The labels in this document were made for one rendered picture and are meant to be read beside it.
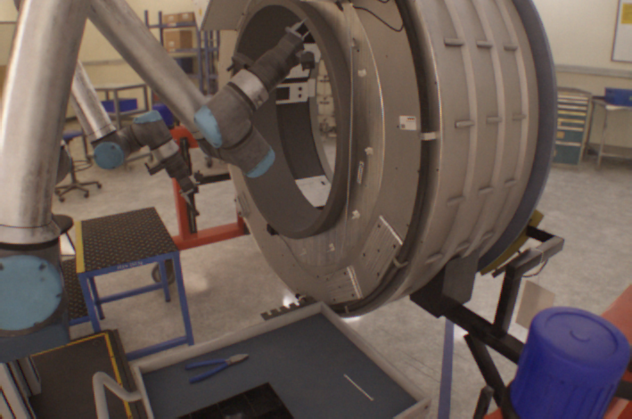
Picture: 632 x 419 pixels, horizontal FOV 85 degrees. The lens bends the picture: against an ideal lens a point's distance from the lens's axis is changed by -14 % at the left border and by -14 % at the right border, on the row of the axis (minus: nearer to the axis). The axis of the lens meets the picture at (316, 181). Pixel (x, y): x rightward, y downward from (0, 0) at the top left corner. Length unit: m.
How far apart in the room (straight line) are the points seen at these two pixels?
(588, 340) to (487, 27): 0.77
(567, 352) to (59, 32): 0.82
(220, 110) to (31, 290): 0.50
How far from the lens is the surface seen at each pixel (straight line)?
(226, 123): 0.87
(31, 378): 1.64
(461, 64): 0.94
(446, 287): 1.21
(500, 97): 1.03
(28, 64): 0.73
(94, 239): 2.00
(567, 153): 5.82
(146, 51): 0.93
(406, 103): 0.91
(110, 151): 1.30
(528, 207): 1.28
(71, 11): 0.74
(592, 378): 0.49
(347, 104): 1.04
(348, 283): 1.23
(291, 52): 0.93
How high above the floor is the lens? 1.40
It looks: 19 degrees down
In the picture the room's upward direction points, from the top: straight up
